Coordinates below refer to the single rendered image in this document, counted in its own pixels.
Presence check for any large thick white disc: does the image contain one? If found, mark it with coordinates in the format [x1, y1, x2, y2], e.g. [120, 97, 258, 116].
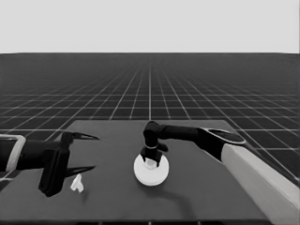
[133, 153, 171, 188]

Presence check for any small white T-shaped piece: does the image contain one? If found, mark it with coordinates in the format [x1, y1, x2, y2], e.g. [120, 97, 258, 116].
[69, 173, 84, 195]

